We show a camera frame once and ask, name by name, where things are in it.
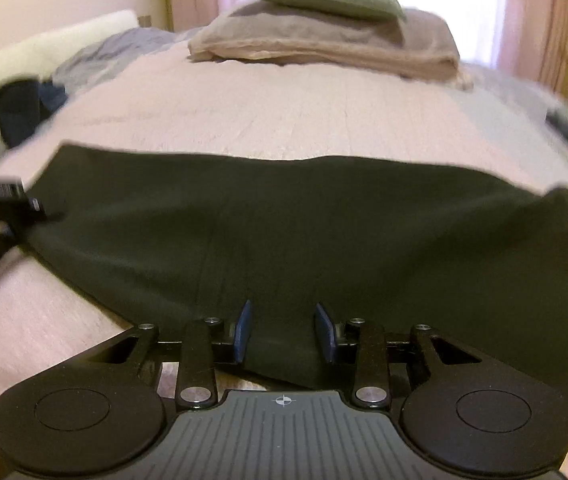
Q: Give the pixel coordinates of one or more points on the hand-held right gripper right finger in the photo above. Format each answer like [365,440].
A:
[325,332]

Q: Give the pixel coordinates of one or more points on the black pants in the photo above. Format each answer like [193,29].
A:
[289,220]

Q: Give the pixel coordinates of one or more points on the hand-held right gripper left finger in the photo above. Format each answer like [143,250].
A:
[244,332]

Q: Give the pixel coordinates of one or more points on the white pillow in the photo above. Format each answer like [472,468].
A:
[38,50]

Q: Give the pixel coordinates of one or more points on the dark blue clothes pile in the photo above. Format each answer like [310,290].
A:
[23,110]

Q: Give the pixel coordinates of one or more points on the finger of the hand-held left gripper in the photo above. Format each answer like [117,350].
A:
[41,209]

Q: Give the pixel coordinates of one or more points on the grey-blue cloth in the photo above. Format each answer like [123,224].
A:
[113,55]

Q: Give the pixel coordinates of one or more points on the beige pillow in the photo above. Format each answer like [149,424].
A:
[324,45]

